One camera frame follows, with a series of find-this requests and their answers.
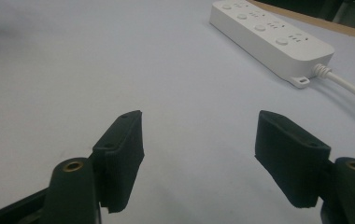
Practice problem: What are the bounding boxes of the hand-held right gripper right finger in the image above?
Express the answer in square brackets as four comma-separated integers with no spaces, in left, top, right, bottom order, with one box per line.
[254,109,334,209]

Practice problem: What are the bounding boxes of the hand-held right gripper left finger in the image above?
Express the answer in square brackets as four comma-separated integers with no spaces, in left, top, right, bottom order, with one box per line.
[89,109,146,215]

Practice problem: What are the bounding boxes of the white power strip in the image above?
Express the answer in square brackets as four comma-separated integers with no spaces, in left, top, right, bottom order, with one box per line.
[209,0,335,90]

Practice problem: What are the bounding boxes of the white power cable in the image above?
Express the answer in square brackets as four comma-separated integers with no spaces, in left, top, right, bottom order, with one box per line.
[313,63,355,110]

